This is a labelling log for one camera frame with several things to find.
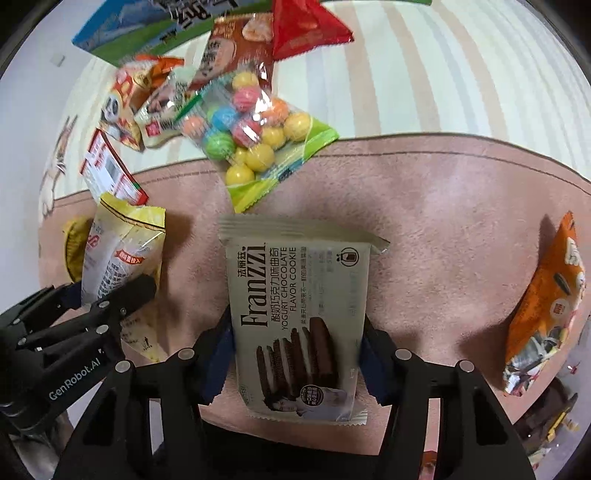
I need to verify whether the white red snack carton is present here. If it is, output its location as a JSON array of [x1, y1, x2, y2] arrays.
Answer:
[[79, 128, 149, 206]]

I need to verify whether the pink blanket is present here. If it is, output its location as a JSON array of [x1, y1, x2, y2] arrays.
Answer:
[[37, 131, 591, 480]]

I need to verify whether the blue printed cardboard box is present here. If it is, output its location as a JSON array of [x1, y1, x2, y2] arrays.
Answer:
[[71, 0, 273, 66]]

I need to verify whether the beige chocolate cookie packet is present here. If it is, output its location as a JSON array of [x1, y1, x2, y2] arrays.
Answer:
[[217, 215, 391, 425]]

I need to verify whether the cream striped blanket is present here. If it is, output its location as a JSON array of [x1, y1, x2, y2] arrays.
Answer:
[[37, 0, 591, 227]]

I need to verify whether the brown orange snack packet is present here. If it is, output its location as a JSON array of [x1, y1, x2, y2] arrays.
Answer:
[[187, 11, 276, 93]]

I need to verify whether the orange panda snack packet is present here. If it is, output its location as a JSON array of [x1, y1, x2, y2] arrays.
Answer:
[[99, 53, 185, 153]]

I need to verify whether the small yellow snack packet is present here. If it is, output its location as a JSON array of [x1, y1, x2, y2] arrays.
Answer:
[[62, 216, 96, 282]]

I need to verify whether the orange silver snack packet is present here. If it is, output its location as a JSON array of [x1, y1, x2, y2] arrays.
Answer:
[[503, 211, 587, 396]]

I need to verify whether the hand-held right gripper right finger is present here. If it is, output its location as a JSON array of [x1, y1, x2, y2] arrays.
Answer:
[[358, 316, 539, 480]]

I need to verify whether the red snack packet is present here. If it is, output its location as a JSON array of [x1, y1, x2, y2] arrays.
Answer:
[[271, 0, 355, 62]]

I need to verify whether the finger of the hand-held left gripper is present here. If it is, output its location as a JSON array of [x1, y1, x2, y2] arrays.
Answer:
[[17, 274, 158, 366], [0, 281, 95, 334]]

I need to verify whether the clear bag of coloured gumballs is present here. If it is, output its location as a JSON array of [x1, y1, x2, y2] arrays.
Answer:
[[178, 76, 341, 214]]

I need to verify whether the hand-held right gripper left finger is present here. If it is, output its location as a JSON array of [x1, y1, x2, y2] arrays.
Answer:
[[60, 307, 237, 480]]

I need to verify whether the yellow white snack packet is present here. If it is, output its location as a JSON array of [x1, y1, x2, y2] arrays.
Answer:
[[81, 191, 168, 363]]

